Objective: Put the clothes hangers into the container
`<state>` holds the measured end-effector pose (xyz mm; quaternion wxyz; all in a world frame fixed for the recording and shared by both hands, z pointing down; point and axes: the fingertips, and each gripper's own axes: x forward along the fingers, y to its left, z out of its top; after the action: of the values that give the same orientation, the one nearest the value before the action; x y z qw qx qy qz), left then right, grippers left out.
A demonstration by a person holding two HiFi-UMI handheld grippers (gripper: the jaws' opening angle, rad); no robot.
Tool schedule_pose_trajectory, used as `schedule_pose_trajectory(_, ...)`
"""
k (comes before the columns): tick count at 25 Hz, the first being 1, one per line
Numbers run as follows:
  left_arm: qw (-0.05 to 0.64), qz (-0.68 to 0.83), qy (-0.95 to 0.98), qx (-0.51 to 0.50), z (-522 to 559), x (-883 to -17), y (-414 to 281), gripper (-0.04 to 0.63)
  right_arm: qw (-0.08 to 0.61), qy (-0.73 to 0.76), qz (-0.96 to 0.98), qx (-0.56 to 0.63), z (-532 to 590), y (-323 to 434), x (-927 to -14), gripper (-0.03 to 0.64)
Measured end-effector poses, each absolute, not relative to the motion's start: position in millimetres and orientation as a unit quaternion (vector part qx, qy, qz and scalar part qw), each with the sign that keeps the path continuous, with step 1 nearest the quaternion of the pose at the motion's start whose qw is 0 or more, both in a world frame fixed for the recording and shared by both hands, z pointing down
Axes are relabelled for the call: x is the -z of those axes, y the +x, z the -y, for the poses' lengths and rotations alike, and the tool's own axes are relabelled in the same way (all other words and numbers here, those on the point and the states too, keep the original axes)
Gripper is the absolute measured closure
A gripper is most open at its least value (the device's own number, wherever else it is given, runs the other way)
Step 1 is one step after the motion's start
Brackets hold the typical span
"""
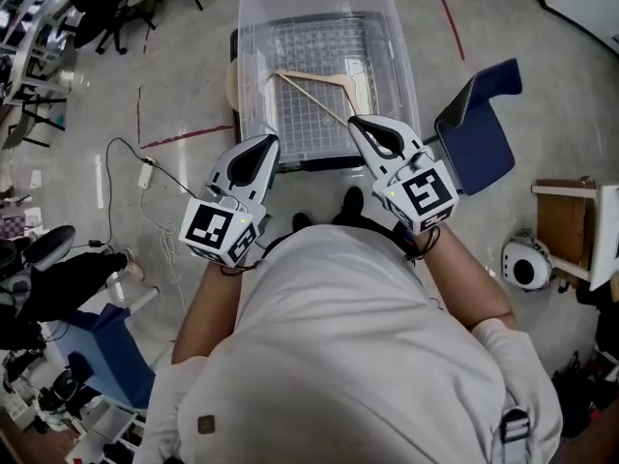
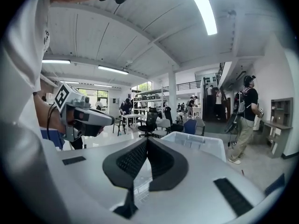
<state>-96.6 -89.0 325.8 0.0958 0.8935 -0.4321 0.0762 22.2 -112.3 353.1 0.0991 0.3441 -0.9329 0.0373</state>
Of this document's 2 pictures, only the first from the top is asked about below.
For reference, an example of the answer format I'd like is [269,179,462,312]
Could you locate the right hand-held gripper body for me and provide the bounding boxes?
[371,148,459,236]

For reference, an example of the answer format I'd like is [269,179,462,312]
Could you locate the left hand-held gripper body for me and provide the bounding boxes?
[179,181,271,268]

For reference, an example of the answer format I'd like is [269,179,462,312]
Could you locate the wooden clothes hanger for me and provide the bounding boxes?
[275,60,371,128]

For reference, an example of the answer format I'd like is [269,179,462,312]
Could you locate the person's left forearm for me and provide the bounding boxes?
[171,258,246,365]

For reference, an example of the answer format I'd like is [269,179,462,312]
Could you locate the person's right forearm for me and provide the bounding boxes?
[410,224,516,331]

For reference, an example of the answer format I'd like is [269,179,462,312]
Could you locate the black battery pack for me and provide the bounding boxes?
[392,222,418,260]

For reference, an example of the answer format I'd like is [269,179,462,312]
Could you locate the person's right black shoe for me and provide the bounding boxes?
[339,186,367,226]

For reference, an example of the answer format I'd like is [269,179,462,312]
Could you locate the person's black trousers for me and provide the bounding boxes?
[263,210,407,260]

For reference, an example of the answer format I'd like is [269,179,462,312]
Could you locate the blue seat chair black back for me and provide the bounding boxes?
[433,57,523,197]

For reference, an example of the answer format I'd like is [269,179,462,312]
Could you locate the white power strip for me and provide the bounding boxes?
[136,156,159,189]

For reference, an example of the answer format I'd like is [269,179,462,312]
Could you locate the white tube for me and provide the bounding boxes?
[129,285,161,311]

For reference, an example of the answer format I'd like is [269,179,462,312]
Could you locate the white round appliance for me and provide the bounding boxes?
[500,231,554,290]

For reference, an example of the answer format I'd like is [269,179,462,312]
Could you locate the white framed wooden cabinet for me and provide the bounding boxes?
[530,176,619,292]

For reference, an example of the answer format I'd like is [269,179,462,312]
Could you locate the blue cabinet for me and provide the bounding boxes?
[46,302,157,411]

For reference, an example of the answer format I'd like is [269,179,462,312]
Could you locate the grey padded chair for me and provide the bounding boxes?
[21,223,77,274]

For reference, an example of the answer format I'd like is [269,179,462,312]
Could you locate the person's light grey shirt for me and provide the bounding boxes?
[144,223,565,464]

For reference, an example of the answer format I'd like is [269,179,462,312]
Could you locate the black office chair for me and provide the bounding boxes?
[51,0,162,58]

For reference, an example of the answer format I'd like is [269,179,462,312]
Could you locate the cluttered white desk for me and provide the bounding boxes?
[0,0,81,150]

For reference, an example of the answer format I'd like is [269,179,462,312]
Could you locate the white board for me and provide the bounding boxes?
[536,0,619,57]

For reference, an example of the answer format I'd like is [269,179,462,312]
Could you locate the white floor cable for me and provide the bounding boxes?
[138,186,189,311]

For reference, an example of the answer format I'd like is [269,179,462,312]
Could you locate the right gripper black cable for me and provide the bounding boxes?
[405,224,442,260]

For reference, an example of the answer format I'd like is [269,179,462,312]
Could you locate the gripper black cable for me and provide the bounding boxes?
[405,224,442,260]
[220,237,275,276]

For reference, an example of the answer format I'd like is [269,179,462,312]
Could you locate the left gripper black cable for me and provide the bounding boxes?
[220,237,275,276]

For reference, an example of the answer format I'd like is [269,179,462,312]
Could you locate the black floor cable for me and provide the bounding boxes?
[88,136,200,251]

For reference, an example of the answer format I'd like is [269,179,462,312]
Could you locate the grey shoulder strap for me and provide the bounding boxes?
[499,405,533,464]

